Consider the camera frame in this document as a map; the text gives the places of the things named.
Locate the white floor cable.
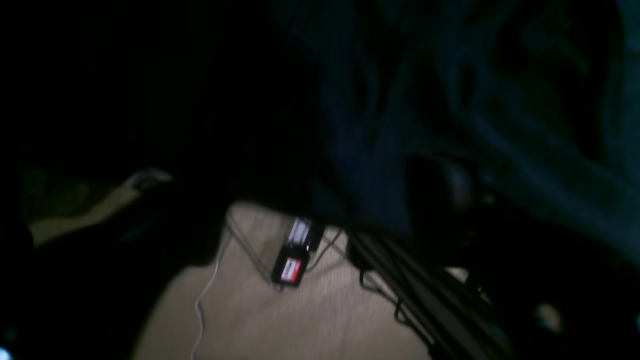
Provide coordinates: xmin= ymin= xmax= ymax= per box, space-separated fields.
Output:
xmin=189 ymin=225 xmax=233 ymax=360

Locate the dark grey T-shirt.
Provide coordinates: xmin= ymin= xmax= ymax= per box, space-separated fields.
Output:
xmin=265 ymin=0 xmax=639 ymax=268

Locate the black table cloth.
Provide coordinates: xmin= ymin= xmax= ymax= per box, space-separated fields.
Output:
xmin=1 ymin=0 xmax=327 ymax=360

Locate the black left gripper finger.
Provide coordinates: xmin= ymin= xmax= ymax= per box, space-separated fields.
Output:
xmin=406 ymin=153 xmax=474 ymax=251

